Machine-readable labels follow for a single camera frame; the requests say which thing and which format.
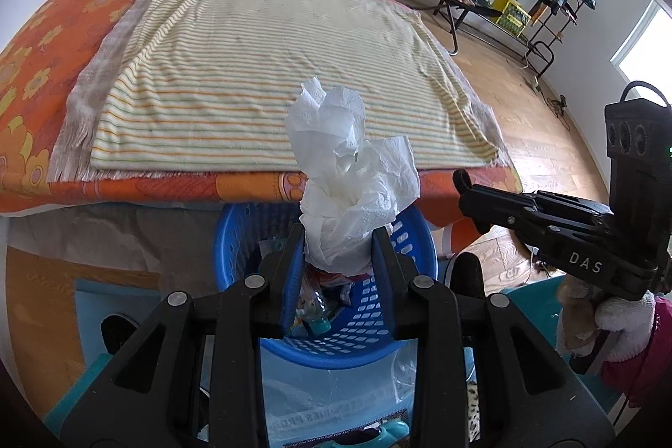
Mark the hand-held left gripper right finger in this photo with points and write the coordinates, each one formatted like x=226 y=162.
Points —
x=382 y=285

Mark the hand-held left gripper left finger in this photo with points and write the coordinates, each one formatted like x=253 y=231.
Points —
x=294 y=285

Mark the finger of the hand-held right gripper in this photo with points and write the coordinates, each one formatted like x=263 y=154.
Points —
x=499 y=212
x=577 y=212

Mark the clear plastic bottle teal cap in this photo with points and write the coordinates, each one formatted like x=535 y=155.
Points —
x=315 y=314

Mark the blue plastic basket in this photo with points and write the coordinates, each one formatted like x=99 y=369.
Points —
x=241 y=238

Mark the white tissue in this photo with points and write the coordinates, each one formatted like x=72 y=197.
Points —
x=346 y=185

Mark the person's right forearm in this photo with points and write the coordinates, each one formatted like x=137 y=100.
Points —
x=643 y=359

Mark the person's right hand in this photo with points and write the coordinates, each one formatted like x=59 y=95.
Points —
x=625 y=314

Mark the black shoe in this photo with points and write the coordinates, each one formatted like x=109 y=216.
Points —
x=118 y=335
x=467 y=277

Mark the window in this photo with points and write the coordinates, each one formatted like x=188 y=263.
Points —
x=643 y=54

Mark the teal floor mat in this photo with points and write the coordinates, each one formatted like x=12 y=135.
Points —
x=535 y=317

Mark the white power strip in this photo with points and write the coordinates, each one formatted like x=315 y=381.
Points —
x=535 y=83

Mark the yellow crate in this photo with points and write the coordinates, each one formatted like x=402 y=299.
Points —
x=510 y=12

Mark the striped yellow cloth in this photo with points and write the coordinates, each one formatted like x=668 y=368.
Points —
x=262 y=59

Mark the beige fringed towel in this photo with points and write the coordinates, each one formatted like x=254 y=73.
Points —
x=84 y=112

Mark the orange floral blanket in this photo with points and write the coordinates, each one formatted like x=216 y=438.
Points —
x=37 y=75

